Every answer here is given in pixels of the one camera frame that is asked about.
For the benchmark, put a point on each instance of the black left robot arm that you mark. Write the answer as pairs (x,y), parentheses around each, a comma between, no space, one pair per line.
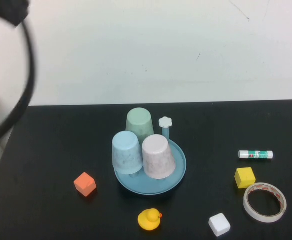
(5,10)

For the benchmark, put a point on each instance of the light blue plastic cup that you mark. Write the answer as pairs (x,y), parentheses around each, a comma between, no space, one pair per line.
(125,152)

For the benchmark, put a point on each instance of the pink plastic cup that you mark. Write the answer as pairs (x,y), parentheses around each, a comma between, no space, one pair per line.
(158,157)

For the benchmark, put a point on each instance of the white foam cube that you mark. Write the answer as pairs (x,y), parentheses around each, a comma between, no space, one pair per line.
(219,225)

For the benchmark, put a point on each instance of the white tape roll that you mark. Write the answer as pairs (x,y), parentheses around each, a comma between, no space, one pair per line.
(263,219)

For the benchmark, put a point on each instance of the yellow foam cube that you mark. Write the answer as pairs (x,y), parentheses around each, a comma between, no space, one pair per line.
(245,178)

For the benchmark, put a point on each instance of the blue cup stand with pegs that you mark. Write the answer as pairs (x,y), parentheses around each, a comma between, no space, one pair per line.
(148,186)

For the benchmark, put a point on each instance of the white green glue stick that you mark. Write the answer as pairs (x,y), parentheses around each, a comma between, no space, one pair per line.
(256,154)

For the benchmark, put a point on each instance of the orange foam cube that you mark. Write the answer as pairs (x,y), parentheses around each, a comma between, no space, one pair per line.
(84,185)

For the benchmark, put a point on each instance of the green plastic cup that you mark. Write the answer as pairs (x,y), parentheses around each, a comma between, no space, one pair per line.
(138,121)

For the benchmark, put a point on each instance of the yellow rubber duck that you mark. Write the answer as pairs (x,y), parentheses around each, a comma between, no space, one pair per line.
(148,221)

